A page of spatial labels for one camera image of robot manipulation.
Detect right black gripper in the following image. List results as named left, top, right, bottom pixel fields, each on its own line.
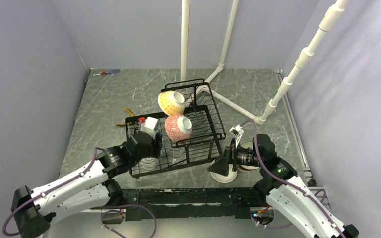
left=207, top=138, right=263, bottom=175

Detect tan speckled bowl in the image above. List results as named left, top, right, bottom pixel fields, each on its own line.
left=210, top=170, right=238, bottom=183

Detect pink patterned bowl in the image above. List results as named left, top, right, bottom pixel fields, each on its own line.
left=164, top=115, right=193, bottom=142

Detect yellow patterned bowl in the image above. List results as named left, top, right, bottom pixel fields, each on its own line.
left=157, top=91, right=185, bottom=116

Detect blue white patterned bowl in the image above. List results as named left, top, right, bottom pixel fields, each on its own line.
left=155, top=129, right=163, bottom=149

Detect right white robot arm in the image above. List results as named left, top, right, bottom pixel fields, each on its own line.
left=207, top=134, right=359, bottom=238

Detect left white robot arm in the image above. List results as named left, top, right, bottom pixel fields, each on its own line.
left=2, top=130, right=162, bottom=238

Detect striped stacked bowls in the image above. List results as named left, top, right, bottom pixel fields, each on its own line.
left=237, top=142, right=260, bottom=172

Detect yellow black pliers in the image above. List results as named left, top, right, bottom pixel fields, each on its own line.
left=114, top=107, right=136, bottom=127

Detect red blue screwdriver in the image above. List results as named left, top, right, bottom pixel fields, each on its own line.
left=93, top=69, right=120, bottom=76

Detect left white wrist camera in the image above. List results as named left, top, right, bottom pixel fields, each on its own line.
left=138, top=117, right=159, bottom=139

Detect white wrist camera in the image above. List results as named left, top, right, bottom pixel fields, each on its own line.
left=229, top=125, right=244, bottom=139
left=138, top=117, right=159, bottom=139

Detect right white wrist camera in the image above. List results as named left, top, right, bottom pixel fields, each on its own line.
left=229, top=125, right=244, bottom=139

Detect black wire dish rack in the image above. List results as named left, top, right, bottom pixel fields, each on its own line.
left=129, top=79, right=226, bottom=178

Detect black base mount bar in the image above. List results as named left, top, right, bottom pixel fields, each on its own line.
left=92, top=187, right=267, bottom=221

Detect white pvc pipe frame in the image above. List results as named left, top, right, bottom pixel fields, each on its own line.
left=180, top=0, right=349, bottom=125

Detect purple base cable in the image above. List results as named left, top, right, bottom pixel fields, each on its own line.
left=100, top=205, right=158, bottom=238

